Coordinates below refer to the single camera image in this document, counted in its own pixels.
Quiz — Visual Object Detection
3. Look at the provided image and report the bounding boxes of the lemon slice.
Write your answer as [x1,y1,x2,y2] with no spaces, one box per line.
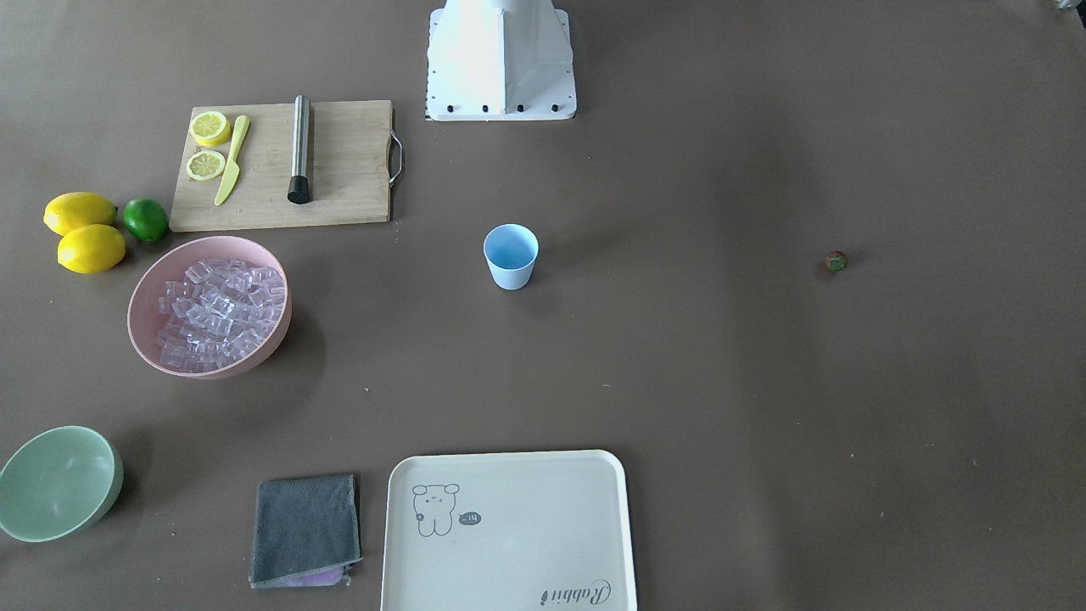
[188,109,232,147]
[185,149,227,182]

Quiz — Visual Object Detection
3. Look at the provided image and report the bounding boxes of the red strawberry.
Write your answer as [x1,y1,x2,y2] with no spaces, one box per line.
[823,250,849,273]

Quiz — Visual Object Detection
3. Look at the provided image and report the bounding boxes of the steel muddler black tip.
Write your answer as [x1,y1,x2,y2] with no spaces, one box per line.
[287,94,311,205]

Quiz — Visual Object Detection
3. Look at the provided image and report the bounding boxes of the grey folded cloth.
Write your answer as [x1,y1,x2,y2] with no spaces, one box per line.
[248,474,361,589]

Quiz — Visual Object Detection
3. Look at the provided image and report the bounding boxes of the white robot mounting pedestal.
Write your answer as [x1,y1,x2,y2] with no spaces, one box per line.
[424,1,578,120]

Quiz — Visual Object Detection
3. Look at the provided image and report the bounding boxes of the yellow plastic knife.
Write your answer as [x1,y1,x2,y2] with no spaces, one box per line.
[214,115,251,206]

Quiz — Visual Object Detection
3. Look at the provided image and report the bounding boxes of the cream rabbit tray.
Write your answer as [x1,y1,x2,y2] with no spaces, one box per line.
[380,449,639,610]

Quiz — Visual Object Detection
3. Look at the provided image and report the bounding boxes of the yellow lemon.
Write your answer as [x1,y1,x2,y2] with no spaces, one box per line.
[56,224,126,273]
[42,191,117,236]

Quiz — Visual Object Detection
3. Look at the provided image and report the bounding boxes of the pile of clear ice cubes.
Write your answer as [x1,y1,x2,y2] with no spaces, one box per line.
[155,259,287,373]

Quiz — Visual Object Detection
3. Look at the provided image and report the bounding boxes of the green bowl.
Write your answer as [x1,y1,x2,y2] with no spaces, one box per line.
[1,425,124,544]

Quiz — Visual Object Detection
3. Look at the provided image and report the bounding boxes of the green lime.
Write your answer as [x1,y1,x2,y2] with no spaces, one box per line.
[121,198,171,241]

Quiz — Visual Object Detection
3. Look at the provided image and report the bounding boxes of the pink bowl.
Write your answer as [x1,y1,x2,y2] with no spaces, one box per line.
[127,236,294,379]

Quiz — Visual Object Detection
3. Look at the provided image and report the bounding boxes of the wooden cutting board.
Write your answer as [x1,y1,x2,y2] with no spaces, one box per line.
[171,100,395,233]

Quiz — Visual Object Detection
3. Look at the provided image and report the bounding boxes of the light blue plastic cup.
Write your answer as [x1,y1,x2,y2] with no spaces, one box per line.
[484,222,539,290]

